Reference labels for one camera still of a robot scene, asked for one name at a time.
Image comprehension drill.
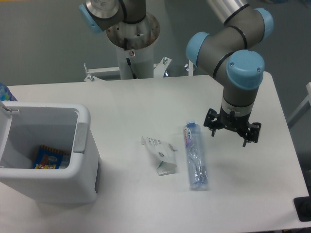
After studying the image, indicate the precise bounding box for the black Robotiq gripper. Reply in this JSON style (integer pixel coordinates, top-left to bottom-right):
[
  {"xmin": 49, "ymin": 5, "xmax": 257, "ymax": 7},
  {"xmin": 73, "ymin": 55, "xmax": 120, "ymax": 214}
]
[{"xmin": 203, "ymin": 107, "xmax": 261, "ymax": 147}]

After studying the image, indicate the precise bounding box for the clear plastic water bottle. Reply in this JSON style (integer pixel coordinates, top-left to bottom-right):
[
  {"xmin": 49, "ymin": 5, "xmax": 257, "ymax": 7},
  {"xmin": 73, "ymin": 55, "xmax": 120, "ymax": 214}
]
[{"xmin": 183, "ymin": 119, "xmax": 208, "ymax": 191}]

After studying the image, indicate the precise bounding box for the white carton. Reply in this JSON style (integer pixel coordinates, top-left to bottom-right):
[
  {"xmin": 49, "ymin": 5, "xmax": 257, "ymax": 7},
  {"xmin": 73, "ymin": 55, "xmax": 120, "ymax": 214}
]
[{"xmin": 141, "ymin": 136, "xmax": 177, "ymax": 176}]

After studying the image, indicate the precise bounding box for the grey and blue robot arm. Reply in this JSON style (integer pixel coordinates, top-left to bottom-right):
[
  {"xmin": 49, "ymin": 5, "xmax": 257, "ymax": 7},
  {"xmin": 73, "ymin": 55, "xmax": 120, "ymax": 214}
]
[{"xmin": 79, "ymin": 0, "xmax": 274, "ymax": 143}]

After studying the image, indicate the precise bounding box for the white plastic trash can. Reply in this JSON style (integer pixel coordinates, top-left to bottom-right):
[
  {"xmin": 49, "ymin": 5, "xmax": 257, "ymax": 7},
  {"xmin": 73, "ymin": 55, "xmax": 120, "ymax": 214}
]
[{"xmin": 0, "ymin": 101, "xmax": 101, "ymax": 203}]

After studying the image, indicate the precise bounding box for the black clamp at table corner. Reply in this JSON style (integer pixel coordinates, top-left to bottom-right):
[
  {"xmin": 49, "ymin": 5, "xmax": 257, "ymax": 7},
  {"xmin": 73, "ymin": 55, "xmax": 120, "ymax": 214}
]
[{"xmin": 294, "ymin": 196, "xmax": 311, "ymax": 222}]

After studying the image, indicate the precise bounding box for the white left base strut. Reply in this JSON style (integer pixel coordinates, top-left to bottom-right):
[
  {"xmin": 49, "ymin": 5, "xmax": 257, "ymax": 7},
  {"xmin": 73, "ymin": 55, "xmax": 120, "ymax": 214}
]
[{"xmin": 84, "ymin": 63, "xmax": 121, "ymax": 82}]

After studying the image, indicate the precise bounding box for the colourful snack wrapper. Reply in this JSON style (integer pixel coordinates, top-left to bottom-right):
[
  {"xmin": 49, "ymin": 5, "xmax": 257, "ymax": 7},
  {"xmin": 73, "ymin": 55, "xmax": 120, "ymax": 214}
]
[{"xmin": 33, "ymin": 145, "xmax": 71, "ymax": 169}]

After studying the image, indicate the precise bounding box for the blue bottle at left edge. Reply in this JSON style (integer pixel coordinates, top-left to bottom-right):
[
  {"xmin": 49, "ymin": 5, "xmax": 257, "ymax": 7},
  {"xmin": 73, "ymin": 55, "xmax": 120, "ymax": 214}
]
[{"xmin": 0, "ymin": 83, "xmax": 17, "ymax": 101}]

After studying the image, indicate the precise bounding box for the white bracket with bolt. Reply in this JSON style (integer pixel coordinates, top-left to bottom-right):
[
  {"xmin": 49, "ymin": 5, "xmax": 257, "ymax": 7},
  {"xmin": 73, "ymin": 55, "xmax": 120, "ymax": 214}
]
[{"xmin": 184, "ymin": 60, "xmax": 195, "ymax": 76}]

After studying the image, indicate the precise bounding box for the white frame at right edge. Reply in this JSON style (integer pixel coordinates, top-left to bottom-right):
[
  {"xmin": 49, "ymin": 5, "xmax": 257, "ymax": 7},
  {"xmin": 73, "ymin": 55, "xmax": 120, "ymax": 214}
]
[{"xmin": 287, "ymin": 82, "xmax": 311, "ymax": 129}]

